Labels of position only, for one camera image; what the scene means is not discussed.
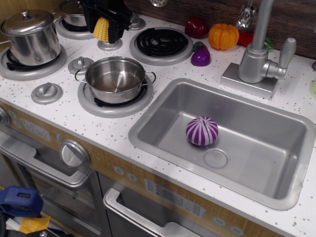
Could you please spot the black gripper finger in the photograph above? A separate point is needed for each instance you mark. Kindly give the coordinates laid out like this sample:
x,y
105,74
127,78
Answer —
x,y
115,30
91,18

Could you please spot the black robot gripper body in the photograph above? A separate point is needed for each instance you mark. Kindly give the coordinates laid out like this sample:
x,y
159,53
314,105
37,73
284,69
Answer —
x,y
110,9

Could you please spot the yellow toy corn cob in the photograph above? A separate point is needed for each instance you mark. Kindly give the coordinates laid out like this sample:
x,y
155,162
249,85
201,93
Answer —
x,y
101,29

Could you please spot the grey stove knob centre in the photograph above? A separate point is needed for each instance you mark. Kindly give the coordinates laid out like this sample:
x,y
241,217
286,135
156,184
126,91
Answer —
x,y
106,46

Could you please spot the grey stove knob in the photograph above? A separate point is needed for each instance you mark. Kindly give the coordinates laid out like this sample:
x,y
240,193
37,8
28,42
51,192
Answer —
x,y
80,65
136,23
47,93
106,46

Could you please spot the grey stove knob back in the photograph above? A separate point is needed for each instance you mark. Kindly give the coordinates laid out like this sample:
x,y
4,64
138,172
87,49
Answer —
x,y
136,23

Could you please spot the grey stove knob middle left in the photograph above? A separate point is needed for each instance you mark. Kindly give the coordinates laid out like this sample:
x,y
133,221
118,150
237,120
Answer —
x,y
80,65

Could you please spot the grey stove knob front left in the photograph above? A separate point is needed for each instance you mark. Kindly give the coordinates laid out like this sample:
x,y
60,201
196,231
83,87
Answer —
x,y
47,93

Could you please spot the small steel pot at back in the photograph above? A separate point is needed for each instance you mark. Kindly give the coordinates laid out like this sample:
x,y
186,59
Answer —
x,y
72,11

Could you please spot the hanging perforated ladle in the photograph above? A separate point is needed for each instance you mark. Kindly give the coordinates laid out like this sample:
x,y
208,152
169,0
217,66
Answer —
x,y
158,3

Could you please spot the back right black coil burner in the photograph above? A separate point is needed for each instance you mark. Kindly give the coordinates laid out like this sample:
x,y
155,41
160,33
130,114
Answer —
x,y
161,46

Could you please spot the large steel pot with lid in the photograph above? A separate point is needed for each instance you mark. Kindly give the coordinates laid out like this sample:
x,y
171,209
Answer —
x,y
32,36

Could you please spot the dark red toy pepper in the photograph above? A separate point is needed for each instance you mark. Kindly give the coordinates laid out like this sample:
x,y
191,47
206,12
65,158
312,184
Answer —
x,y
195,27

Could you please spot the purple toy eggplant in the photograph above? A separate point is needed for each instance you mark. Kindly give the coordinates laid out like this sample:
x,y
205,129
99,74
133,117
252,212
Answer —
x,y
201,55

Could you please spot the orange toy pumpkin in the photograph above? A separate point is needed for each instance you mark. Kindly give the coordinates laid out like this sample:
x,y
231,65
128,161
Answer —
x,y
223,36

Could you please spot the hanging silver utensil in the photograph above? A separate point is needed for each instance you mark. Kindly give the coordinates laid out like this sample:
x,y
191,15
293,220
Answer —
x,y
246,16

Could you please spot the red toy chili pepper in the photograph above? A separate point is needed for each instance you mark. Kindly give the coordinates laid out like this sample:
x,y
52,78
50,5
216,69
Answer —
x,y
247,38

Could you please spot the round grey oven dial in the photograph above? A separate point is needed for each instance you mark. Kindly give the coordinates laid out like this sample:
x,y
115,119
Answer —
x,y
73,154

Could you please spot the grey dial at left edge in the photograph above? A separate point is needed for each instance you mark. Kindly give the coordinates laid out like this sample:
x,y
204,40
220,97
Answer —
x,y
4,117

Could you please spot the purple white striped toy onion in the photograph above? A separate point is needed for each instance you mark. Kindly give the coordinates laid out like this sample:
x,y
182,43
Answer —
x,y
202,131

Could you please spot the silver toy faucet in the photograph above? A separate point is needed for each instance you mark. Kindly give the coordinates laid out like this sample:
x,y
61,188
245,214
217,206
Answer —
x,y
256,74

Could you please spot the grey toy sink basin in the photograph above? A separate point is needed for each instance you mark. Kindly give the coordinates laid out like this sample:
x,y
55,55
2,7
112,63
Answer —
x,y
261,152

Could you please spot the blue clamp tool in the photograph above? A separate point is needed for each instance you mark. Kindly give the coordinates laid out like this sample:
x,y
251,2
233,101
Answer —
x,y
20,202

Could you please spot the yellow cloth piece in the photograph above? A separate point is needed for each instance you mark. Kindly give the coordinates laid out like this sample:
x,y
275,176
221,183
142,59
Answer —
x,y
33,224

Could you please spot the small steel pan with handles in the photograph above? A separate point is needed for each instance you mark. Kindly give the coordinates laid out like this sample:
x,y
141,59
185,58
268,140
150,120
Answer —
x,y
117,79

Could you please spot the left oven door with handle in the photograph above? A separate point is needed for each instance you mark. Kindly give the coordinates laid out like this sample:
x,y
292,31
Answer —
x,y
71,196

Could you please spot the right dishwasher door with handle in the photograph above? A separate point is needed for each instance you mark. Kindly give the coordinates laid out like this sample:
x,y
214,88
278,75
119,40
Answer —
x,y
131,214

